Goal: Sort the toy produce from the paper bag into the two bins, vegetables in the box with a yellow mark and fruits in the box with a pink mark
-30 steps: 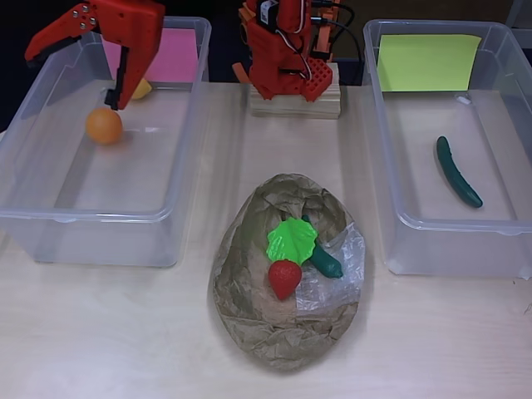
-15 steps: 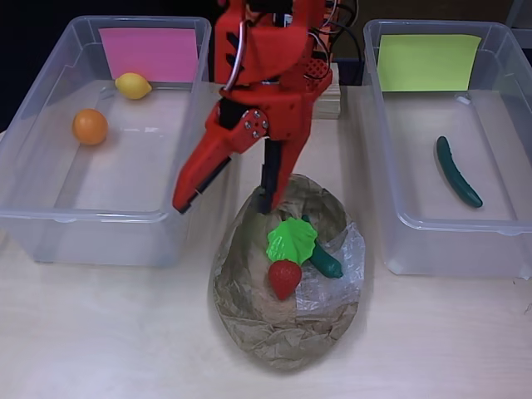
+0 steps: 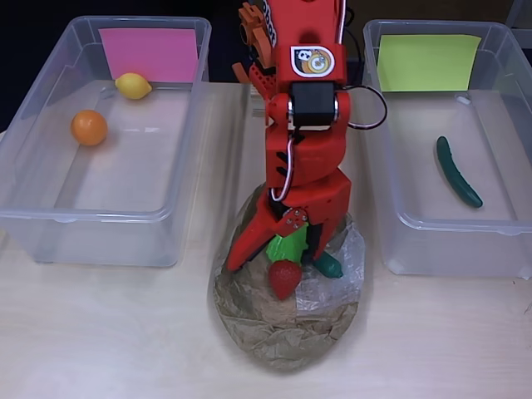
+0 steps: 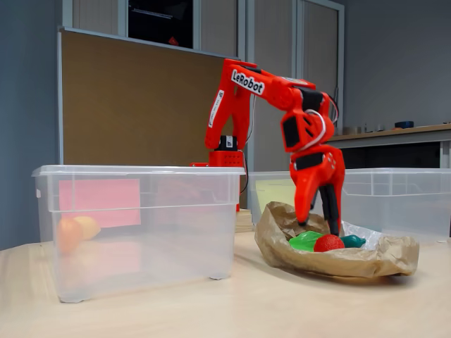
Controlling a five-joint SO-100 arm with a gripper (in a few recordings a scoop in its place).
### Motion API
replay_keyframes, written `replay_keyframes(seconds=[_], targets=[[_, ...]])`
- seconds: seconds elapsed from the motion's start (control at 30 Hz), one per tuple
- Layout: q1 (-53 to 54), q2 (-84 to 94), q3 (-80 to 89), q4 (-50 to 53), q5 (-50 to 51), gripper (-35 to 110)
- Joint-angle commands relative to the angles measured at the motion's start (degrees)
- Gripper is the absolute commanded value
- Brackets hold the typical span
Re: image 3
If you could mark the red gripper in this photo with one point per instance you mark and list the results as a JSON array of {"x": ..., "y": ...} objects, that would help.
[{"x": 328, "y": 202}]

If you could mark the green toy lettuce leaf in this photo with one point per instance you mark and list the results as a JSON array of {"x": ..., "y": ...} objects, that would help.
[{"x": 287, "y": 247}]

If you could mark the red toy strawberry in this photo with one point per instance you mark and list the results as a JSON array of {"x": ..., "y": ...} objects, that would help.
[{"x": 284, "y": 278}]

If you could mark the dark green toy cucumber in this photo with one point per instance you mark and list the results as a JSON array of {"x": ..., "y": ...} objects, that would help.
[
  {"x": 453, "y": 170},
  {"x": 330, "y": 268}
]

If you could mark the yellow toy lemon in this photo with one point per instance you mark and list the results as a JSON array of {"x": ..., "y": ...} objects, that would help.
[{"x": 133, "y": 86}]

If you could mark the toy orange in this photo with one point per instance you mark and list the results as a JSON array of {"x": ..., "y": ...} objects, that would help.
[{"x": 89, "y": 127}]

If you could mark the orange idle robot arm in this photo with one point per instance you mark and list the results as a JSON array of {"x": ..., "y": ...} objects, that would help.
[{"x": 249, "y": 25}]

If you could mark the red robot arm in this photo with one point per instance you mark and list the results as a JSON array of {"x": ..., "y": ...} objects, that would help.
[{"x": 307, "y": 25}]

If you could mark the clear plastic bin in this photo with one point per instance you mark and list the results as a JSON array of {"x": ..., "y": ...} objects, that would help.
[
  {"x": 124, "y": 187},
  {"x": 415, "y": 166}
]

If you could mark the crumpled brown paper bag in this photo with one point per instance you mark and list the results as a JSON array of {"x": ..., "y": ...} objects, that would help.
[{"x": 282, "y": 349}]

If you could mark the yellow paper note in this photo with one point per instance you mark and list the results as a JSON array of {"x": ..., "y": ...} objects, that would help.
[{"x": 428, "y": 62}]

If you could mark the pink paper note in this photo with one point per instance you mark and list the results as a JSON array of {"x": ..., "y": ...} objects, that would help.
[{"x": 149, "y": 54}]

